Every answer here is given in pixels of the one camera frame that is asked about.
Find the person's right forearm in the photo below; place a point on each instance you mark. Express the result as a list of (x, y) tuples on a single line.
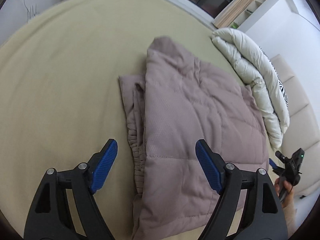
[(290, 217)]

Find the zebra print pillow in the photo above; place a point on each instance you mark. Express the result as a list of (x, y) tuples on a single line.
[(281, 87)]

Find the white folded duvet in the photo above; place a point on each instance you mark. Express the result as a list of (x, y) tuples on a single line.
[(240, 52)]

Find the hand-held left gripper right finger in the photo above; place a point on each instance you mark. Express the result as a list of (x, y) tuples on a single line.
[(208, 166)]

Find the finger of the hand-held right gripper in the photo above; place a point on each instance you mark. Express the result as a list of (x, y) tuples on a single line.
[(272, 163), (280, 155)]

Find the white router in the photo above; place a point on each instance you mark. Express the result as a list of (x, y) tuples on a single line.
[(32, 12)]

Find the mauve hooded puffer coat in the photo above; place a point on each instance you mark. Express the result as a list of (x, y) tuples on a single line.
[(190, 120)]

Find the beige padded headboard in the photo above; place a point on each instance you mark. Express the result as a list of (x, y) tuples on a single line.
[(300, 120)]

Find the person's right hand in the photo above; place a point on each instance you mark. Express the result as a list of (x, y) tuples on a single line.
[(282, 190)]

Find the bed with beige sheet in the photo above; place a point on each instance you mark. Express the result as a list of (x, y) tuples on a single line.
[(62, 80)]

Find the beige curtain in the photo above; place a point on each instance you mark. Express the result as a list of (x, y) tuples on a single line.
[(237, 6)]

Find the white wall shelf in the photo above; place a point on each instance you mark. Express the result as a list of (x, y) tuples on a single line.
[(260, 7)]

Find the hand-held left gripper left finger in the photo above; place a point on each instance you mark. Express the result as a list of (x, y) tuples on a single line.
[(103, 166)]

